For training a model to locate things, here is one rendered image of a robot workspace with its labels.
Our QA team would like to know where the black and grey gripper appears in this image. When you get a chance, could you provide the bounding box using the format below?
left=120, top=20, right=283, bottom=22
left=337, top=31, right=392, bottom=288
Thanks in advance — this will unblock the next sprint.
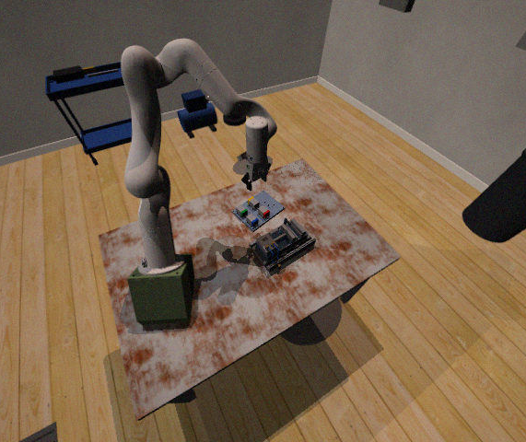
left=241, top=157, right=271, bottom=191

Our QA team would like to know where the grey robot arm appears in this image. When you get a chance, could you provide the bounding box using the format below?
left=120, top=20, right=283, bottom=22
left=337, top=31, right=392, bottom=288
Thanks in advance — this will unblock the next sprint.
left=121, top=39, right=277, bottom=275

